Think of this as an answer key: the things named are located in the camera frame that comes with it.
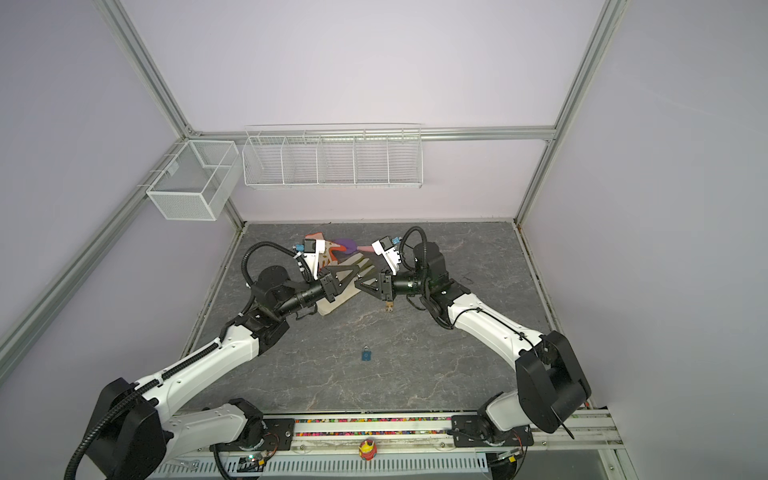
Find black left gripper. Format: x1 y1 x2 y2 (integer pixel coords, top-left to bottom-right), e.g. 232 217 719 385
276 265 360 318

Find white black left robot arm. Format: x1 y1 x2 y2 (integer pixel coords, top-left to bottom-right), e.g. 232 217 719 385
64 265 360 479

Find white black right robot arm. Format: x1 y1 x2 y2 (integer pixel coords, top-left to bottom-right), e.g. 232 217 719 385
355 237 592 445

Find cream green work glove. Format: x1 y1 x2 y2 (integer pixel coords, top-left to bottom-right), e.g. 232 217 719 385
316 252 376 316

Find red white work glove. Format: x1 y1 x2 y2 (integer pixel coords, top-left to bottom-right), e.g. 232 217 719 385
304 232 347 269

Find red emergency stop button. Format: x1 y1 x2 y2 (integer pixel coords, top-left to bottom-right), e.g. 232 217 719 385
358 438 377 461

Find small white mesh basket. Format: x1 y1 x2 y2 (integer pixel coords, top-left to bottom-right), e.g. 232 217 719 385
147 140 243 221

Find purple trowel pink handle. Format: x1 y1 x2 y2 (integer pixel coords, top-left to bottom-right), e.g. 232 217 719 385
331 238 374 255

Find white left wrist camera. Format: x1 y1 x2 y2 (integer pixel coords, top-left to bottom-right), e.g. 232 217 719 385
295 238 326 280

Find long white wire basket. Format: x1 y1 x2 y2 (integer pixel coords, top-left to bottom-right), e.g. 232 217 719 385
241 123 424 189

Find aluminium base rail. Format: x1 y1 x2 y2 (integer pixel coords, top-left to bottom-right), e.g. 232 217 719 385
145 409 637 479

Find black corrugated cable conduit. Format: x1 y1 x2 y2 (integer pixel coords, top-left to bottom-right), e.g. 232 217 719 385
62 338 223 480

